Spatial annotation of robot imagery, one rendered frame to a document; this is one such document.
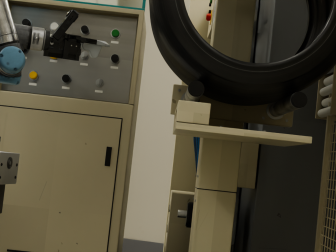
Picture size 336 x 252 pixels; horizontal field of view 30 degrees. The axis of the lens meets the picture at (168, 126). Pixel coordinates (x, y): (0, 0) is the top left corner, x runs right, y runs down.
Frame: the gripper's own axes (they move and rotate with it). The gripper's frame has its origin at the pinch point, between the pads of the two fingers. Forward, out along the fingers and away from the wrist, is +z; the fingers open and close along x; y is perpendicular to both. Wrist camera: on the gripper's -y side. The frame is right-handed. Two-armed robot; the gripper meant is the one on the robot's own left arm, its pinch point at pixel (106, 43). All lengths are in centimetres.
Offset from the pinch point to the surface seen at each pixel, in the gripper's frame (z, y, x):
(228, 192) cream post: 43, 42, 20
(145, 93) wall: 72, 22, -235
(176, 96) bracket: 23.1, 14.0, 12.6
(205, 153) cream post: 34.8, 31.0, 15.7
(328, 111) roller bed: 71, 12, 25
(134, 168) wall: 70, 76, -228
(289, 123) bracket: 59, 17, 23
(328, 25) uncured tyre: 50, -12, 54
